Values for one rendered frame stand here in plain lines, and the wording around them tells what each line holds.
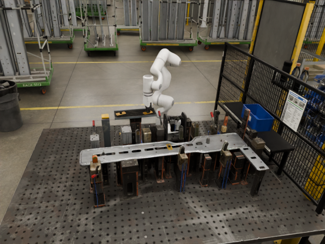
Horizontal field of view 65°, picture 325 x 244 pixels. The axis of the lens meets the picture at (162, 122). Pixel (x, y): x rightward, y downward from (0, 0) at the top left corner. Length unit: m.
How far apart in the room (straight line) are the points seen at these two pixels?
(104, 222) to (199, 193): 0.77
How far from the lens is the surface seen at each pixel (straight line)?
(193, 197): 2.12
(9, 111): 4.48
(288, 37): 4.09
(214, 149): 2.13
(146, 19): 8.80
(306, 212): 2.33
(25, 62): 5.99
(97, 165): 1.85
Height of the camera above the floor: 2.22
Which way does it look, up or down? 30 degrees down
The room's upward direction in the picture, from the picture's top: 3 degrees clockwise
